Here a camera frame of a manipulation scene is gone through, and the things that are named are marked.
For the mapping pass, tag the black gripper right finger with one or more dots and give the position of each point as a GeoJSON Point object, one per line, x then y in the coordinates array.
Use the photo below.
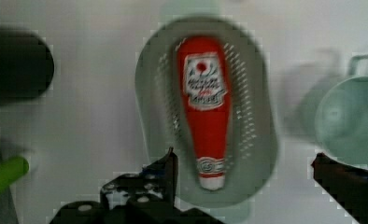
{"type": "Point", "coordinates": [348, 185]}

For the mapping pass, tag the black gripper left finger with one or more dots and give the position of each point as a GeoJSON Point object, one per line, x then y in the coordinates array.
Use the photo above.
{"type": "Point", "coordinates": [147, 197]}

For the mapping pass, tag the red ketchup bottle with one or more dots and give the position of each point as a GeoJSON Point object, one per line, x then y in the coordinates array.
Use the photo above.
{"type": "Point", "coordinates": [206, 95]}

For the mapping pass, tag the green oval strainer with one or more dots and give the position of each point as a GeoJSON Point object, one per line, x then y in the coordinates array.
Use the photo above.
{"type": "Point", "coordinates": [252, 143]}

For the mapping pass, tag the lime green toy fruit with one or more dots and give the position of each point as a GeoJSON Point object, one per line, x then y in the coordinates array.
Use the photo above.
{"type": "Point", "coordinates": [11, 170]}

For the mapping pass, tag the black round pan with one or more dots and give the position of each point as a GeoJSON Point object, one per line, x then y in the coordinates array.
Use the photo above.
{"type": "Point", "coordinates": [26, 66]}

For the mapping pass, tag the green cup with handle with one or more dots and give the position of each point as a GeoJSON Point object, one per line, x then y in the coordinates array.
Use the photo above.
{"type": "Point", "coordinates": [329, 109]}

